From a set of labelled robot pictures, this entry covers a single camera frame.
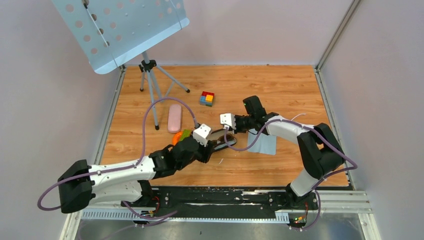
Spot black glasses case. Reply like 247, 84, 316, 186
206, 129, 237, 152

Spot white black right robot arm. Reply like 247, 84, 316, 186
221, 95, 346, 209

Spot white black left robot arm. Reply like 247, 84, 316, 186
57, 136, 219, 214

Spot green toy brick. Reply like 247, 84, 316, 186
178, 129, 192, 142

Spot right blue cleaning cloth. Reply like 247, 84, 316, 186
247, 129, 277, 156

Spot pink glasses case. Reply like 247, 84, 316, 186
167, 104, 182, 134

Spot colourful toy brick cube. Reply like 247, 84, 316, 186
199, 91, 215, 107

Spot perforated music stand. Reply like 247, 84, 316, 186
51, 0, 191, 131

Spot orange ring toy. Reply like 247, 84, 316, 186
172, 131, 184, 146

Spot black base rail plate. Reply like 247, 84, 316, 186
121, 186, 319, 224

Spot white frame sunglasses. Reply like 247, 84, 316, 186
291, 113, 306, 121

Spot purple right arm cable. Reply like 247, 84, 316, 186
223, 119, 359, 231

